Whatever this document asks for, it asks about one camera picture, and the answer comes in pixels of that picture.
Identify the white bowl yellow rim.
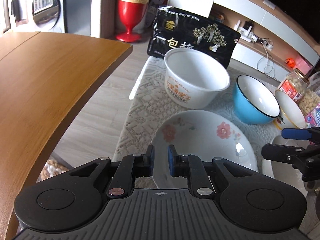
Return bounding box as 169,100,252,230
273,90,306,130

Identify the grey white ceramic bowl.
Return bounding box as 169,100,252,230
263,135,319,193

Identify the floral white plate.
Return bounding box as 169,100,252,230
151,110,258,189

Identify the blue enamel bowl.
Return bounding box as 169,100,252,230
233,75,280,125

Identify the white paper bowl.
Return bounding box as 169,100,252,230
164,48,231,109

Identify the pink marshmallow bag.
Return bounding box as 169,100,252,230
305,103,320,127

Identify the large clear peanut jar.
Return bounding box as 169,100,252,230
298,72,319,116

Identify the peanut jar red label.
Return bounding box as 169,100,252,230
278,68,309,103

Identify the white lace tablecloth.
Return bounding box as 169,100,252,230
112,56,320,233

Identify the orange pumpkin toy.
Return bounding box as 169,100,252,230
285,57,296,68

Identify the white power strip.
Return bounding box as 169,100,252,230
233,20,273,51

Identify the wooden table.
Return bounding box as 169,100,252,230
1,31,133,239

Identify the black plum snack bag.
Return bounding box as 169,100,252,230
147,5,240,68

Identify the washing machine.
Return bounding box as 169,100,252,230
4,0,94,36

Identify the woven rope basket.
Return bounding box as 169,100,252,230
40,159,69,180

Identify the white wall shelf unit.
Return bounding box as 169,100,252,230
168,0,319,74

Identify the red pedestal trash bin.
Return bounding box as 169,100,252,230
116,0,149,43

